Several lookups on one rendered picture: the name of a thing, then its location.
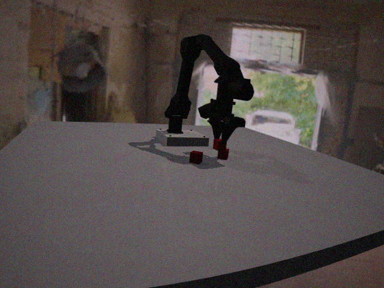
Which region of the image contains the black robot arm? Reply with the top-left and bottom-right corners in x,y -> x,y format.
164,34 -> 254,134

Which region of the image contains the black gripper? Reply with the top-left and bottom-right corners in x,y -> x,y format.
207,97 -> 245,145

